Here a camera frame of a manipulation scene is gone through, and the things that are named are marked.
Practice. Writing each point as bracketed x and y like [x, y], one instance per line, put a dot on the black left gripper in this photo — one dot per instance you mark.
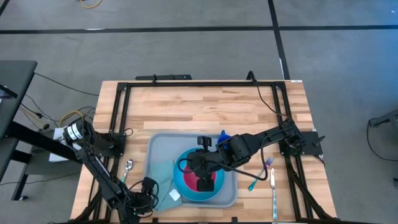
[140, 202]

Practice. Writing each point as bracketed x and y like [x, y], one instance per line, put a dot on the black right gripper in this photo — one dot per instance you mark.
[202, 161]

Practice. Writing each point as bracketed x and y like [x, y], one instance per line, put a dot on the magenta plastic bowl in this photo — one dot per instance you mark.
[190, 180]

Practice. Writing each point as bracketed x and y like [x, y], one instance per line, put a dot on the blue plastic cup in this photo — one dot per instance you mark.
[223, 138]

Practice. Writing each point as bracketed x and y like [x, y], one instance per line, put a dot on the teal cloth napkin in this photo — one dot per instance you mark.
[163, 177]

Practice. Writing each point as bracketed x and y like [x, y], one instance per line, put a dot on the cyan plastic plate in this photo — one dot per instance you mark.
[199, 196]

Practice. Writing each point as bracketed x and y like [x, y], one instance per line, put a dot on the grey plastic tray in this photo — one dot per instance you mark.
[161, 146]

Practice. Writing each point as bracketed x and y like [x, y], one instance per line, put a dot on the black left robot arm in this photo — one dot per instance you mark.
[99, 169]

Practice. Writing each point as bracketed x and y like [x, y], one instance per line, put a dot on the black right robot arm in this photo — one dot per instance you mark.
[248, 144]

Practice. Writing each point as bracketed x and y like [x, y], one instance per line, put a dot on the black mounting bar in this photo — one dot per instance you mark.
[174, 77]

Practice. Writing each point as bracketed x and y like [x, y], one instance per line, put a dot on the white printed box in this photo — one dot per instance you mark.
[57, 158]

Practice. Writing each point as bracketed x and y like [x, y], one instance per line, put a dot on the black hook clip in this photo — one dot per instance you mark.
[251, 72]
[154, 79]

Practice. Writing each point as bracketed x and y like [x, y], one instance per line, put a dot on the dark grey desk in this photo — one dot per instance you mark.
[15, 74]

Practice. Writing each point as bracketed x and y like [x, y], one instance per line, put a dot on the grey metal stand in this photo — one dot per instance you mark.
[385, 119]

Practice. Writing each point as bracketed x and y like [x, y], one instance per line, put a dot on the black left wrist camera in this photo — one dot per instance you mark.
[148, 182]

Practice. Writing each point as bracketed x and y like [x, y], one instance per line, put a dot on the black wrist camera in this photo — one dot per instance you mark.
[148, 182]
[206, 185]

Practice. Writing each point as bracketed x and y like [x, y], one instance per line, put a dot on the black frame bracket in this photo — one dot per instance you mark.
[155, 221]
[234, 221]

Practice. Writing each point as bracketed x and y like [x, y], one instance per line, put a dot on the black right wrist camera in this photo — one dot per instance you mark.
[206, 185]

